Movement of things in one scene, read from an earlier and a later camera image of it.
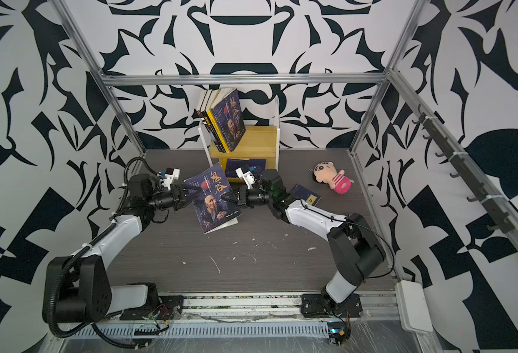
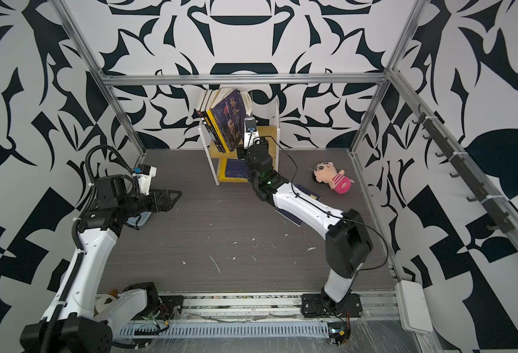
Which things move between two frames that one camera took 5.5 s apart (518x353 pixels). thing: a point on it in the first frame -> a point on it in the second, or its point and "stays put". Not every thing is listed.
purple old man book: x=213 y=212 -> x=229 y=113
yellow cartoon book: x=215 y=121 stays put
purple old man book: x=229 y=115 stays put
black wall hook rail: x=462 y=168 stays put
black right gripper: x=245 y=198 -> x=244 y=153
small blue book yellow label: x=254 y=165 stays put
